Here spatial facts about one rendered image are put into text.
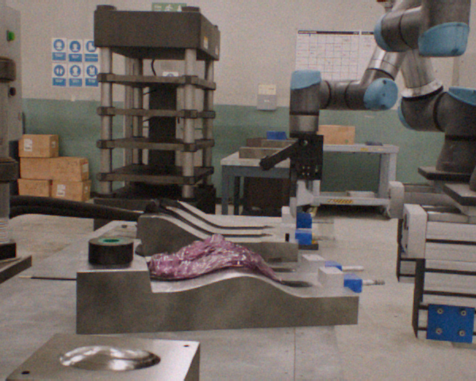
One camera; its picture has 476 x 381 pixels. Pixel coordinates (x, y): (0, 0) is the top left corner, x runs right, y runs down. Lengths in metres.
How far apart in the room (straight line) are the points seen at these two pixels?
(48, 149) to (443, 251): 7.17
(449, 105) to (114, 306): 1.11
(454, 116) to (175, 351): 1.19
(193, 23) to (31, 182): 3.73
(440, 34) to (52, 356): 0.74
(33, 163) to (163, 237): 6.89
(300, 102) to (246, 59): 6.47
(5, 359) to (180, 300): 0.29
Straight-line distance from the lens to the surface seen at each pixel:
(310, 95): 1.54
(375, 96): 1.50
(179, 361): 0.80
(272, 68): 7.96
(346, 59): 7.96
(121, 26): 5.56
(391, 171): 7.42
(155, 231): 1.46
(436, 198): 1.78
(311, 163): 1.54
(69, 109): 8.51
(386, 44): 1.21
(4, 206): 1.69
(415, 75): 1.85
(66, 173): 8.15
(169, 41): 5.44
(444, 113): 1.82
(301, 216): 1.58
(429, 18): 1.08
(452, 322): 1.38
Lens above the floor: 1.18
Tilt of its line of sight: 8 degrees down
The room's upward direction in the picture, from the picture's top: 2 degrees clockwise
